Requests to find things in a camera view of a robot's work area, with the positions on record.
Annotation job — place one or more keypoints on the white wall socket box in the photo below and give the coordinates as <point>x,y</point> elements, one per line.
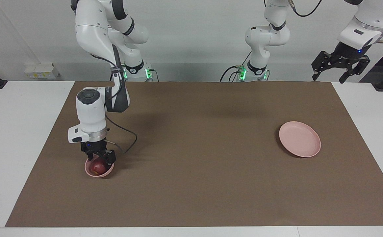
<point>41,71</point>

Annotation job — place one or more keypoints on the pink round plate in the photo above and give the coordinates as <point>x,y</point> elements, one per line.
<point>300,139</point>

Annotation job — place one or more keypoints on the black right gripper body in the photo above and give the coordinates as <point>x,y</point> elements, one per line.
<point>95,147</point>

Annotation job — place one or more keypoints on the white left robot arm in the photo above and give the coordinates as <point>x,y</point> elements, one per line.
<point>265,36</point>

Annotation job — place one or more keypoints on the brown table mat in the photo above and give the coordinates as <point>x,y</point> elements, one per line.
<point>191,171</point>

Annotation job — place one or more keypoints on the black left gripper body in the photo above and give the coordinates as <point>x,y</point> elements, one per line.
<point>344,57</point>

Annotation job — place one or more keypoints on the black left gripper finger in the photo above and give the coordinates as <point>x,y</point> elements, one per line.
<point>319,64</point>
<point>356,67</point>

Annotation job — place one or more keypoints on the dark red apple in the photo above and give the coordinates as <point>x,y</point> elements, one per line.
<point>98,167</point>

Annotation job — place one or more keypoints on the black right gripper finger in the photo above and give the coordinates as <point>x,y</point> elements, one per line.
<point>110,157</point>
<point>89,155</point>

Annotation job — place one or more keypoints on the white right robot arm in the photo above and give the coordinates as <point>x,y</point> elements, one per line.
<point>91,108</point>

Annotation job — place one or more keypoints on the pink small bowl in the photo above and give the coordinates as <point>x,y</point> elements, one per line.
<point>94,174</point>

